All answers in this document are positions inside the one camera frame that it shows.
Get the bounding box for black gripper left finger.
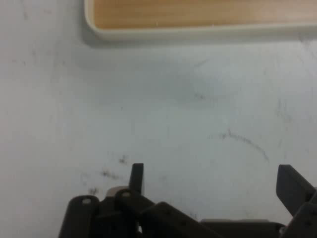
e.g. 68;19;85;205
58;163;219;238

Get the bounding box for cream tray with wooden bottom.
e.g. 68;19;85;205
83;0;317;47

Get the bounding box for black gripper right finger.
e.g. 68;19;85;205
275;164;317;238

